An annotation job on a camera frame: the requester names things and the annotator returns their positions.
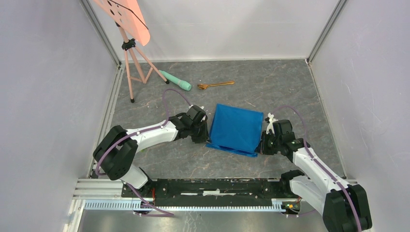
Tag blue cloth napkin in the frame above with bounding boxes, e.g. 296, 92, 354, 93
206, 103, 264, 158

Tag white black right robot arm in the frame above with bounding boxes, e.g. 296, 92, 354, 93
260, 117, 373, 232

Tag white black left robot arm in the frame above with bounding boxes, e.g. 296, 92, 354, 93
93, 105, 209, 197

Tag gold spoon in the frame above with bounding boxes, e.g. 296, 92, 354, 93
197, 81, 235, 90

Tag mint green flashlight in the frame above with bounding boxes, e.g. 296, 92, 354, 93
160, 70, 192, 91

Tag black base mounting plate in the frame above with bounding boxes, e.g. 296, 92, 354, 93
138, 178, 301, 207

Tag pink music stand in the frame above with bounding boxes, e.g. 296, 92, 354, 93
94, 0, 169, 103

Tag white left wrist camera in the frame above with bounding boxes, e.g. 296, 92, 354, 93
187, 105, 206, 123

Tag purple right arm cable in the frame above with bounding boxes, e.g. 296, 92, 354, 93
272, 105, 363, 232

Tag white cable duct strip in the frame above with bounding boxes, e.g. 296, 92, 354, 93
84, 200, 285, 213

